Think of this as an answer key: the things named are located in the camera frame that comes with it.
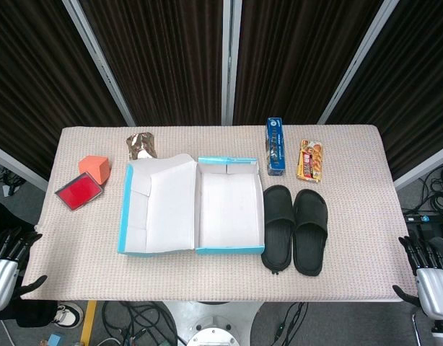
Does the long blue wrap box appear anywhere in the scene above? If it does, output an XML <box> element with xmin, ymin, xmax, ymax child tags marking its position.
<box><xmin>266</xmin><ymin>117</ymin><xmax>289</xmax><ymax>177</ymax></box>

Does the black cable with inline switch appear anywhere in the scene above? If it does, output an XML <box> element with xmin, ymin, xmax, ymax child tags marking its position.
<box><xmin>273</xmin><ymin>301</ymin><xmax>309</xmax><ymax>346</ymax></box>

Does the dark brown pleated curtain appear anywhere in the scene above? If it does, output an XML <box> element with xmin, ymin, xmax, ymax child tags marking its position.
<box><xmin>232</xmin><ymin>0</ymin><xmax>385</xmax><ymax>125</ymax></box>
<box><xmin>328</xmin><ymin>0</ymin><xmax>443</xmax><ymax>181</ymax></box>
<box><xmin>79</xmin><ymin>0</ymin><xmax>224</xmax><ymax>126</ymax></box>
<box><xmin>0</xmin><ymin>0</ymin><xmax>127</xmax><ymax>181</ymax></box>

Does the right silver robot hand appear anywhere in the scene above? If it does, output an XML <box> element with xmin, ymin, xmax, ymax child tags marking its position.
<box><xmin>392</xmin><ymin>234</ymin><xmax>443</xmax><ymax>321</ymax></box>

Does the white floor cable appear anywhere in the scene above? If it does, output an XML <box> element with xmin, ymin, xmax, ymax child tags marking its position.
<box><xmin>0</xmin><ymin>319</ymin><xmax>14</xmax><ymax>346</ymax></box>

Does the brown foil snack bag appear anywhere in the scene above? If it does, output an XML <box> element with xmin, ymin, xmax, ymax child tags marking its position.
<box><xmin>126</xmin><ymin>132</ymin><xmax>159</xmax><ymax>161</ymax></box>

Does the white black sneaker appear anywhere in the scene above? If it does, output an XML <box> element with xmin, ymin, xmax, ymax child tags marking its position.
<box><xmin>51</xmin><ymin>301</ymin><xmax>84</xmax><ymax>329</ymax></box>

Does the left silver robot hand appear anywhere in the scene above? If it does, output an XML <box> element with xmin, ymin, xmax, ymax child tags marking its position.
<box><xmin>0</xmin><ymin>226</ymin><xmax>49</xmax><ymax>313</ymax></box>

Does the black rubber slipper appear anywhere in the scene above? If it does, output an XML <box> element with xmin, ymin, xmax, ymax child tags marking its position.
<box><xmin>292</xmin><ymin>188</ymin><xmax>330</xmax><ymax>278</ymax></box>
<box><xmin>260</xmin><ymin>185</ymin><xmax>295</xmax><ymax>277</ymax></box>

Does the beige woven tablecloth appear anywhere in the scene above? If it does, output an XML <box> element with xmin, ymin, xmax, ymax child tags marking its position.
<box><xmin>19</xmin><ymin>125</ymin><xmax>424</xmax><ymax>303</ymax></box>

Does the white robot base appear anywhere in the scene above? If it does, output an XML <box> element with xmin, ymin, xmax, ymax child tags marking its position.
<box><xmin>162</xmin><ymin>301</ymin><xmax>266</xmax><ymax>346</ymax></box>

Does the orange foam block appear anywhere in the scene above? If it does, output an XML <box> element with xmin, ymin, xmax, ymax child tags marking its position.
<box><xmin>78</xmin><ymin>155</ymin><xmax>112</xmax><ymax>186</ymax></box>

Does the light blue shoe box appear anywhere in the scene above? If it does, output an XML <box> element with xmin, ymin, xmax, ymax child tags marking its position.
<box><xmin>116</xmin><ymin>154</ymin><xmax>266</xmax><ymax>258</ymax></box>

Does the black power strip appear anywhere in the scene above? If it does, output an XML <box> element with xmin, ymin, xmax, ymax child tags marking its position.
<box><xmin>403</xmin><ymin>211</ymin><xmax>443</xmax><ymax>223</ymax></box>

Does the grey aluminium partition post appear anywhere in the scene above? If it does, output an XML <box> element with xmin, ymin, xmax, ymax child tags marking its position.
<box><xmin>317</xmin><ymin>0</ymin><xmax>401</xmax><ymax>125</ymax></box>
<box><xmin>61</xmin><ymin>0</ymin><xmax>136</xmax><ymax>127</ymax></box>
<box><xmin>0</xmin><ymin>142</ymin><xmax>49</xmax><ymax>192</ymax></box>
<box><xmin>221</xmin><ymin>0</ymin><xmax>243</xmax><ymax>126</ymax></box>
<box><xmin>393</xmin><ymin>142</ymin><xmax>443</xmax><ymax>191</ymax></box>

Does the yellow snack packet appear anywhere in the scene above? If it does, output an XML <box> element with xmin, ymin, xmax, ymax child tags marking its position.
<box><xmin>296</xmin><ymin>139</ymin><xmax>325</xmax><ymax>185</ymax></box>

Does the black foot pedal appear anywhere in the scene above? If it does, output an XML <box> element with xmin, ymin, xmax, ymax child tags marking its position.
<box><xmin>407</xmin><ymin>220</ymin><xmax>443</xmax><ymax>241</ymax></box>

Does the black cable bundle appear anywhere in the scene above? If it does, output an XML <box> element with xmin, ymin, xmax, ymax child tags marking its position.
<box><xmin>100</xmin><ymin>301</ymin><xmax>179</xmax><ymax>346</ymax></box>

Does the red ink pad case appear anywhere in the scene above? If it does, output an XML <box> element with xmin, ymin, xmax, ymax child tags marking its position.
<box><xmin>54</xmin><ymin>172</ymin><xmax>106</xmax><ymax>212</ymax></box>

